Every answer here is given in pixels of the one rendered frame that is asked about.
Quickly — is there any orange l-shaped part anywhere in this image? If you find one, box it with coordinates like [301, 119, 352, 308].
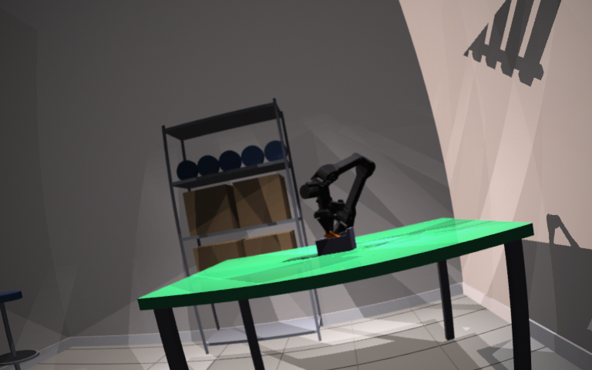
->
[325, 230, 340, 239]

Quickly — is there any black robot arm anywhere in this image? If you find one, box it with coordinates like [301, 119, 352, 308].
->
[300, 153, 376, 235]

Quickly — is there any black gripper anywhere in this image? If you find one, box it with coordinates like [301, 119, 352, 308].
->
[314, 195, 339, 234]

